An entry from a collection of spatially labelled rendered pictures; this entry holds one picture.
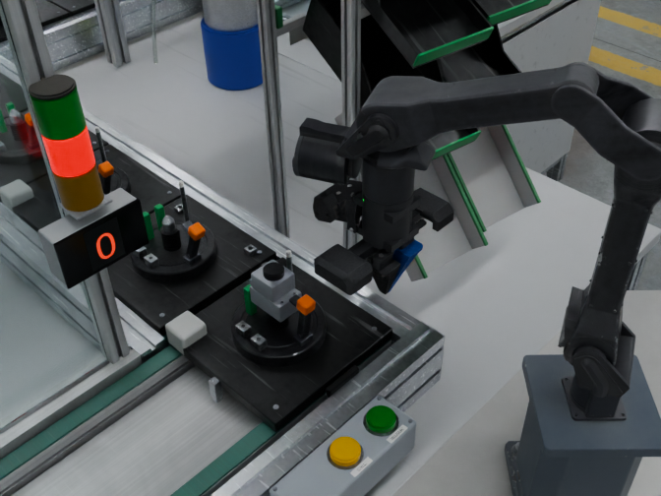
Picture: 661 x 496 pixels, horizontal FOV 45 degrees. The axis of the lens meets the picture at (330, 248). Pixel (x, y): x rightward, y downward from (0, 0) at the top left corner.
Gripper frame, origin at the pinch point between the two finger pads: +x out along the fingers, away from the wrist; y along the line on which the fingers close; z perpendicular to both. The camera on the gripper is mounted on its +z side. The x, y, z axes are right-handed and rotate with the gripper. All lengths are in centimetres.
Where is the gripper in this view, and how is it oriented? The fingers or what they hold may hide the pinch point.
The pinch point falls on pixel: (385, 271)
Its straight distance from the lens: 97.0
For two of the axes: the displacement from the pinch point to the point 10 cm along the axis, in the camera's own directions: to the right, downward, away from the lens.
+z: -7.2, -4.4, 5.4
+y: -7.0, 4.8, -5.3
